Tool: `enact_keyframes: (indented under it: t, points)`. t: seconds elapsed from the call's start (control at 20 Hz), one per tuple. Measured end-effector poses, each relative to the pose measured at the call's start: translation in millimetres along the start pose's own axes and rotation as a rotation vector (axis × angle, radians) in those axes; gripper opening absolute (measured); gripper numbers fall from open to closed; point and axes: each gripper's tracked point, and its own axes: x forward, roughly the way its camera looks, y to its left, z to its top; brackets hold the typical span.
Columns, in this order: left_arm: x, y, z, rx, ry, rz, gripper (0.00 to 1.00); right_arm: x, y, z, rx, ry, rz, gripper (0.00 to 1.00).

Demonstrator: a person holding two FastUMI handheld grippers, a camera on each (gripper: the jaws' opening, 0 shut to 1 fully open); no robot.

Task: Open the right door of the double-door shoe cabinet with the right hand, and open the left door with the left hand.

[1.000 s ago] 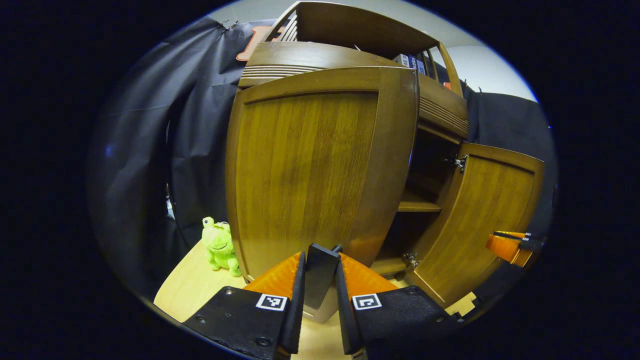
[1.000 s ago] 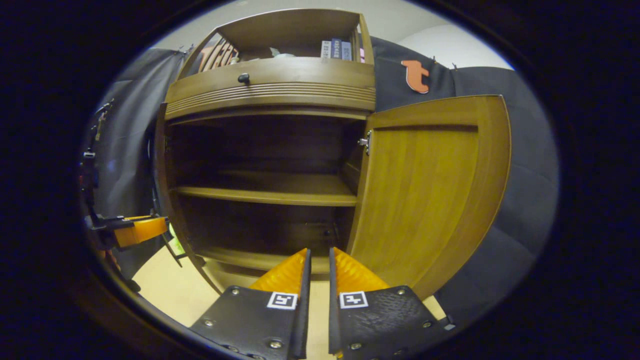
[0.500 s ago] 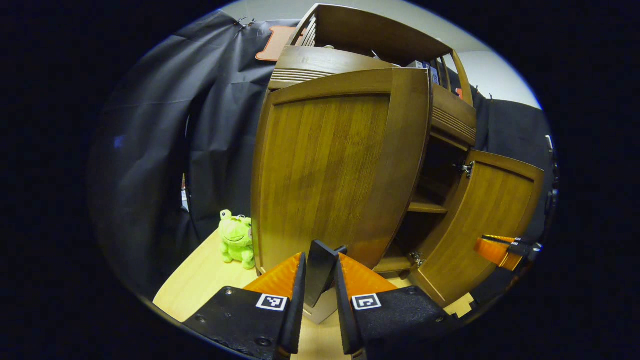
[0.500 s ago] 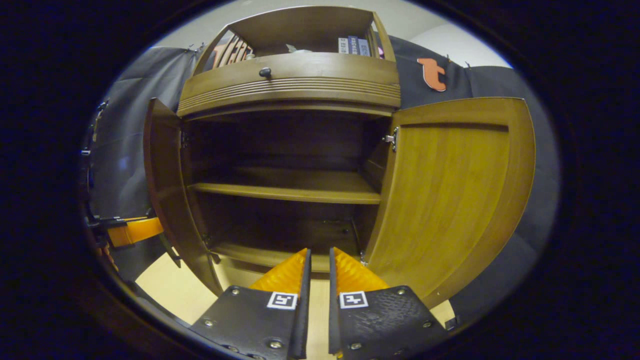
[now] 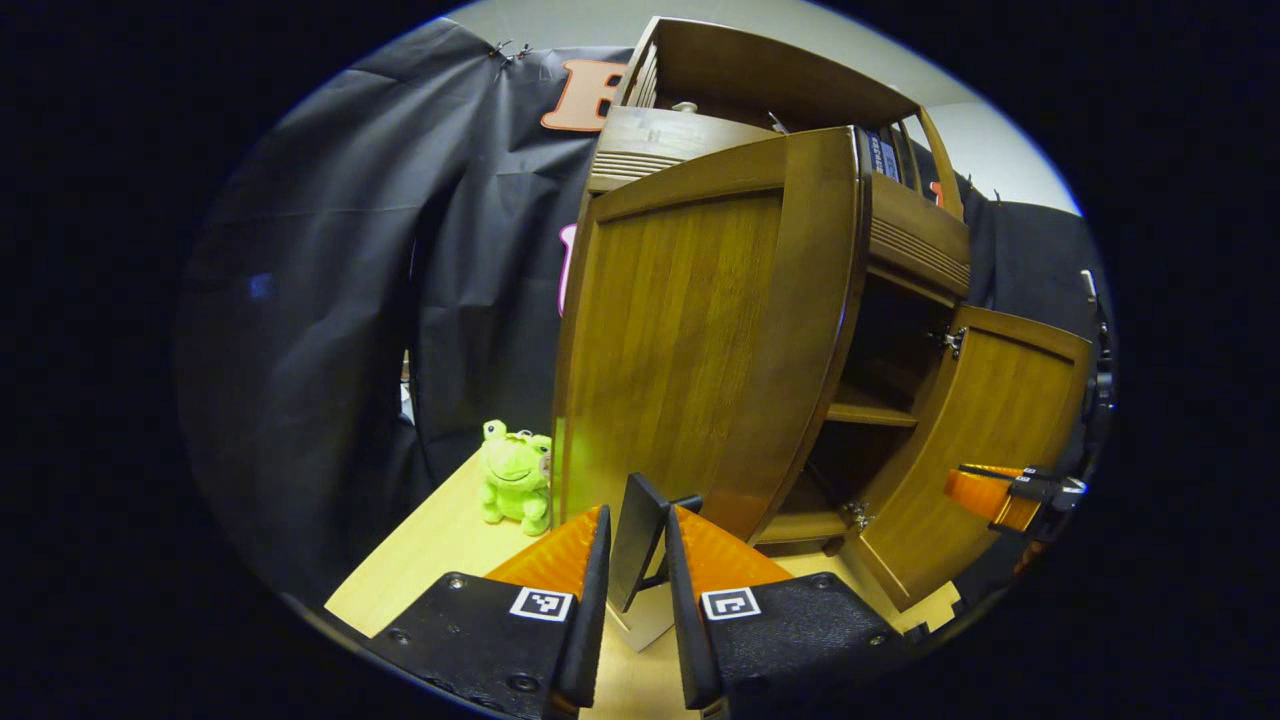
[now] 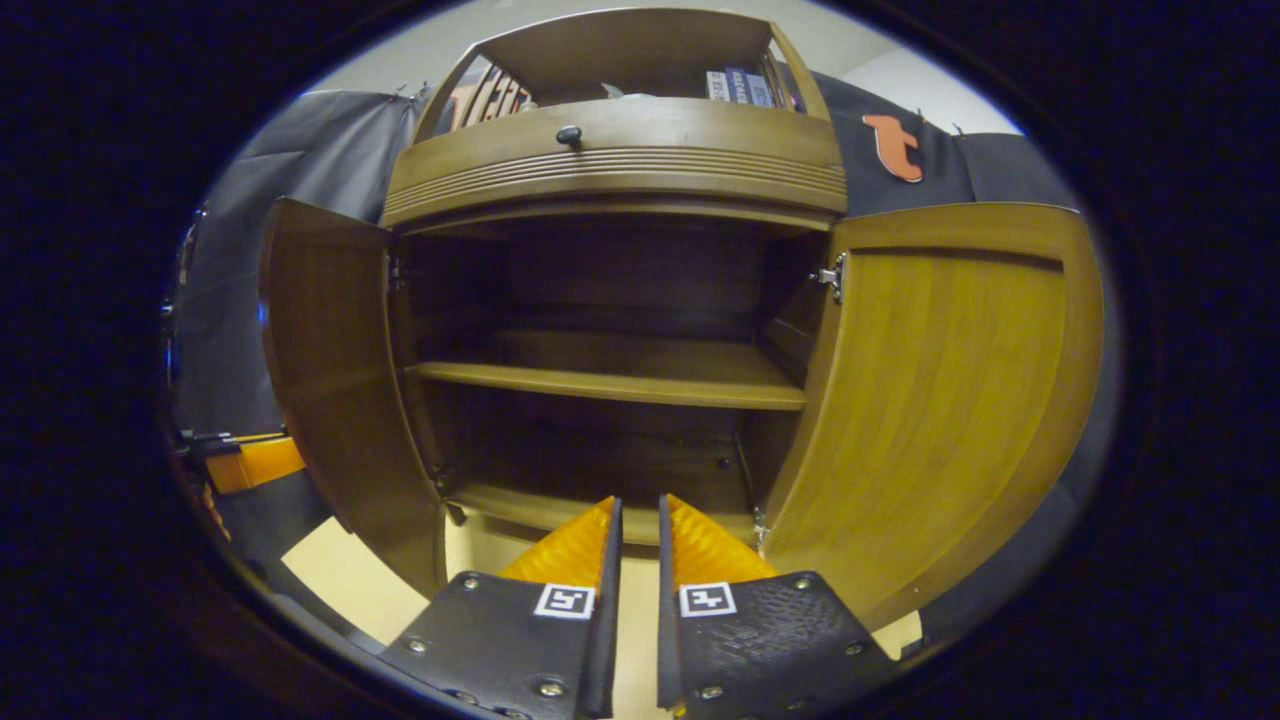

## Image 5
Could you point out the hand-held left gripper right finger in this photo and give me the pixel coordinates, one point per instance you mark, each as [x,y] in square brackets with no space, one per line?
[685,630]

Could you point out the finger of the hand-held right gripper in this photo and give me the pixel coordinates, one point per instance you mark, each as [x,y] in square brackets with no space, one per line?
[990,498]
[1050,488]

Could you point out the dark blue book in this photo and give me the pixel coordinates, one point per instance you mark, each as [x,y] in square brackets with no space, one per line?
[875,152]

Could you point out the light blue book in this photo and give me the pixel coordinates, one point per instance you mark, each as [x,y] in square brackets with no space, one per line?
[891,160]

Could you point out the green frog plush toy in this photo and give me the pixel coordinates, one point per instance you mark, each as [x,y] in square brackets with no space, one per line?
[515,470]

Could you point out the metal door hinge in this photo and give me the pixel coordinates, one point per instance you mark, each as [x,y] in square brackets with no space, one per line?
[859,515]
[951,342]

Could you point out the wooden double-door shoe cabinet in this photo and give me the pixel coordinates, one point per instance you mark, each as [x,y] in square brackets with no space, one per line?
[740,70]

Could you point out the wooden inner shelf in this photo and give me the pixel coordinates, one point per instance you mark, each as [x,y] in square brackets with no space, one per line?
[870,412]

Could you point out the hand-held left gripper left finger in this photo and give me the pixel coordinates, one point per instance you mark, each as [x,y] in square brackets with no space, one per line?
[597,620]

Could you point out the wooden cabinet door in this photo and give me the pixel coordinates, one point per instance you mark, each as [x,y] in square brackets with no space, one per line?
[1000,400]
[680,350]

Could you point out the black backdrop cloth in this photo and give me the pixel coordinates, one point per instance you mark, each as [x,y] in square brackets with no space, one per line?
[350,300]

